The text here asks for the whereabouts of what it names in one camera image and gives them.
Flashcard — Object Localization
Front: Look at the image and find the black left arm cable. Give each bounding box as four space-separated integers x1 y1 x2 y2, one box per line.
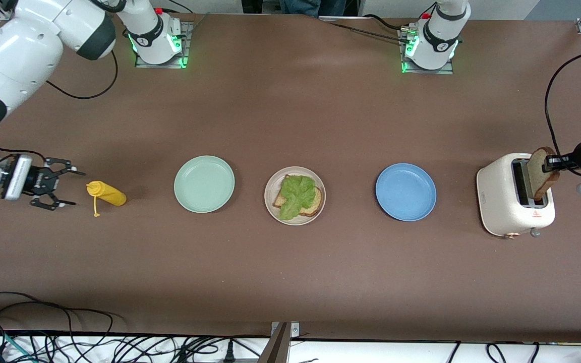
544 48 581 177

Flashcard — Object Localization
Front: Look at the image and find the black braided base cable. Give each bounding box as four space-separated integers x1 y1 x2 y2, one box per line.
318 14 412 43

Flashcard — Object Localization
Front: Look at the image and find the brown bread slice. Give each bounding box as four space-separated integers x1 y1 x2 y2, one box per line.
272 174 323 218
527 147 561 202

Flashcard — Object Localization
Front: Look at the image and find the yellow squeeze bottle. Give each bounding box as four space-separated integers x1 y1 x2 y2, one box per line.
86 180 127 217

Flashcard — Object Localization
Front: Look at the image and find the teal cable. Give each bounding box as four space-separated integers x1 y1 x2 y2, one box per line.
0 328 36 363

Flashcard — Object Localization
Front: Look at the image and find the long thin black cable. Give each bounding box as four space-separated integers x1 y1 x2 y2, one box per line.
0 291 73 346
0 301 115 333

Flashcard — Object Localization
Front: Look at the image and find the person in dark trousers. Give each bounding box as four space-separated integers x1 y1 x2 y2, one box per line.
243 0 359 17

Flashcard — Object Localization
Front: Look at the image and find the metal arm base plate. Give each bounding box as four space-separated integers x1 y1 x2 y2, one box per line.
134 21 194 70
398 28 455 75

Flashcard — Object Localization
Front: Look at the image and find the green lettuce leaf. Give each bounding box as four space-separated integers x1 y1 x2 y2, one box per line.
278 175 317 221

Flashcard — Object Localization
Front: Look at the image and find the mint green plate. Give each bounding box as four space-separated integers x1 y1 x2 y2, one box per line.
173 155 236 214

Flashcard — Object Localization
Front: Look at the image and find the white toaster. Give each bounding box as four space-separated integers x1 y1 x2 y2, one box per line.
476 153 557 239

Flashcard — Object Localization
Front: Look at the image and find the beige plate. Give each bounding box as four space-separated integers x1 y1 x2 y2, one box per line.
264 166 326 226

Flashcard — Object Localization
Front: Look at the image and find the grey metal bracket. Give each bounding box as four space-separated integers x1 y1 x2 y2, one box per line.
258 321 301 363

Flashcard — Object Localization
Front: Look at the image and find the blue plate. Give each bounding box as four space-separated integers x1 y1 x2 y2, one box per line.
375 163 437 222

